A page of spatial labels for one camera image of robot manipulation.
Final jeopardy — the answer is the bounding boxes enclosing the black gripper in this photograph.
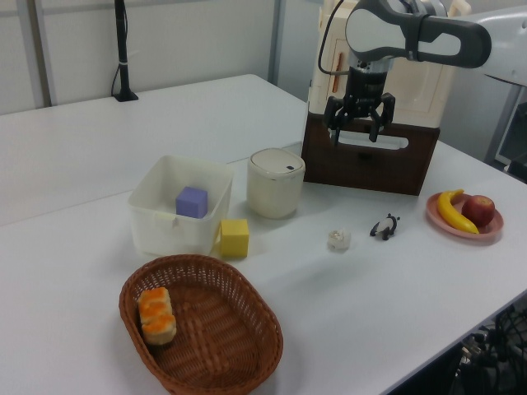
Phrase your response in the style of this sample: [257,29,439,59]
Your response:
[323,57,396,147]

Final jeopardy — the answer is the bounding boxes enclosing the cream trash can with lid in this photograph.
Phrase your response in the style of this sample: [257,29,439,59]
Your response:
[246,148,306,220]

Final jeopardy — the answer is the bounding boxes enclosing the dark brown wooden box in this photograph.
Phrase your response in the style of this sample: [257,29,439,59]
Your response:
[301,110,441,197]

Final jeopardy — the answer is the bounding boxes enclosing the cream toy kitchen appliance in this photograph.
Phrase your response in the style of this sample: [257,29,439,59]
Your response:
[306,0,472,129]

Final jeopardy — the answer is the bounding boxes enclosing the black and white panda toy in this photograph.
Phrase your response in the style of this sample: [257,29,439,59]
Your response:
[369,213,402,240]

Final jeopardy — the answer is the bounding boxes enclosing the small white toy object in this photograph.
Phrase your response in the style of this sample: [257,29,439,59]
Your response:
[327,229,352,251]

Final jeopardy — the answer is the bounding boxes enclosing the yellow banana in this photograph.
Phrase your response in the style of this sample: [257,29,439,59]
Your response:
[436,188,481,235]

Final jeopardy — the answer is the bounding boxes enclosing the red apple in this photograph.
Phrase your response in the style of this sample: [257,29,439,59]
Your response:
[460,194,496,227]

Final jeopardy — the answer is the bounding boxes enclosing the yellow cube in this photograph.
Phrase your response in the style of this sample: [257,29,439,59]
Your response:
[218,218,251,260]

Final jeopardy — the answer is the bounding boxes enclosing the pink plate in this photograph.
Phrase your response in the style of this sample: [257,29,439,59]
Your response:
[426,192,505,245]

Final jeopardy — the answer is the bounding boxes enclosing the purple cube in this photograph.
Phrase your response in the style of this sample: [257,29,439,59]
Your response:
[175,186,209,220]

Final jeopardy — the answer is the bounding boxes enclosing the white plastic bin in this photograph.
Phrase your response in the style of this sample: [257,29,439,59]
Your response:
[127,154,235,257]

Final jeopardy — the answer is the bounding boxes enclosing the brown wicker basket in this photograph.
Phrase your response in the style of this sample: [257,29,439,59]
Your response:
[119,253,285,395]

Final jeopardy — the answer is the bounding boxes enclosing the orange topped bread loaf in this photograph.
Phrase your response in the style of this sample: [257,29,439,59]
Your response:
[137,286,179,346]

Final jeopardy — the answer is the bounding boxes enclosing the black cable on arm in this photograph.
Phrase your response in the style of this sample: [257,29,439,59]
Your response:
[318,0,352,77]

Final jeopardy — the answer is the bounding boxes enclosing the black camera stand pole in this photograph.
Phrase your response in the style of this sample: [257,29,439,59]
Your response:
[110,0,139,103]

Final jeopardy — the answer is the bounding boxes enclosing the black cables under table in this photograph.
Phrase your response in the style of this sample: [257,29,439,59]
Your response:
[455,304,527,395]

